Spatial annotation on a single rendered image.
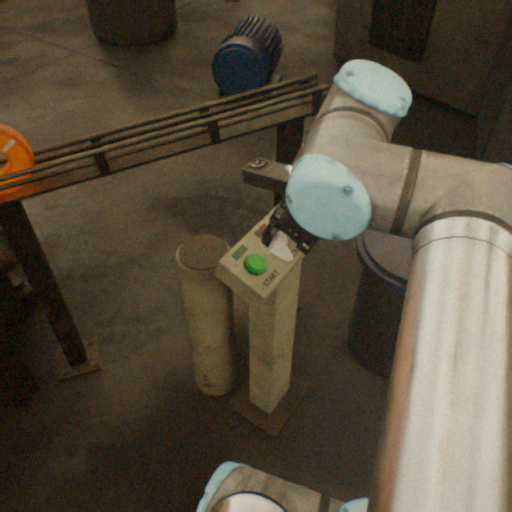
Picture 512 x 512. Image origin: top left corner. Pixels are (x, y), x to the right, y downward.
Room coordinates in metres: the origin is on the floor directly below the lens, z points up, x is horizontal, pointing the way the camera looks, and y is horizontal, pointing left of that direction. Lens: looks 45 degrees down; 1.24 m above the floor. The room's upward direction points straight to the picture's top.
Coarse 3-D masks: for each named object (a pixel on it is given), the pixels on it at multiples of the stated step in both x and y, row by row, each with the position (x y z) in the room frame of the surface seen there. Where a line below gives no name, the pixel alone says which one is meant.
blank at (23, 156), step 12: (0, 132) 0.81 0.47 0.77; (12, 132) 0.83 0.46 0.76; (0, 144) 0.81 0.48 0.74; (12, 144) 0.81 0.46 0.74; (24, 144) 0.82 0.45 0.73; (12, 156) 0.81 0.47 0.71; (24, 156) 0.82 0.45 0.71; (0, 168) 0.83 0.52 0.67; (12, 168) 0.81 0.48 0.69; (24, 168) 0.81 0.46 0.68; (12, 180) 0.80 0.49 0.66; (0, 192) 0.79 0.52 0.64; (12, 192) 0.80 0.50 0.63
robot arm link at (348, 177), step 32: (320, 128) 0.46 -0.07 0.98; (352, 128) 0.44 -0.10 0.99; (384, 128) 0.47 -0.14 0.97; (320, 160) 0.40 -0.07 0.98; (352, 160) 0.40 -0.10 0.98; (384, 160) 0.39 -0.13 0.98; (288, 192) 0.39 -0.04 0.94; (320, 192) 0.37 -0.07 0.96; (352, 192) 0.36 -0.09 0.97; (384, 192) 0.37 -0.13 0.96; (320, 224) 0.38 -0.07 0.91; (352, 224) 0.36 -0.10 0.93; (384, 224) 0.36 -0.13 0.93
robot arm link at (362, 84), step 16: (352, 64) 0.54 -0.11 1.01; (368, 64) 0.55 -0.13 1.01; (336, 80) 0.52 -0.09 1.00; (352, 80) 0.51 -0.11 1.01; (368, 80) 0.51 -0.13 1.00; (384, 80) 0.53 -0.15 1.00; (400, 80) 0.54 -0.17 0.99; (336, 96) 0.51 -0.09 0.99; (352, 96) 0.50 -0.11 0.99; (368, 96) 0.49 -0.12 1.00; (384, 96) 0.49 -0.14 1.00; (400, 96) 0.50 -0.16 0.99; (320, 112) 0.51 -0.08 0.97; (384, 112) 0.48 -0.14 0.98; (400, 112) 0.49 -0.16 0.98; (304, 144) 0.55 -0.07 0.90
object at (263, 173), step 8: (256, 160) 0.63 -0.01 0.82; (264, 160) 0.63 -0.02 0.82; (248, 168) 0.62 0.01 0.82; (256, 168) 0.61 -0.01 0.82; (264, 168) 0.61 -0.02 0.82; (272, 168) 0.61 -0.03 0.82; (280, 168) 0.61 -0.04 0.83; (288, 168) 0.60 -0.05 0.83; (248, 176) 0.61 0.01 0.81; (256, 176) 0.60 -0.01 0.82; (264, 176) 0.59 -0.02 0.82; (272, 176) 0.59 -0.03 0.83; (280, 176) 0.58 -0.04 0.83; (288, 176) 0.58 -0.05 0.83; (256, 184) 0.60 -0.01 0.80; (264, 184) 0.59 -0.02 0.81; (272, 184) 0.58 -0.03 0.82; (280, 184) 0.57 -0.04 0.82; (280, 192) 0.57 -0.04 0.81
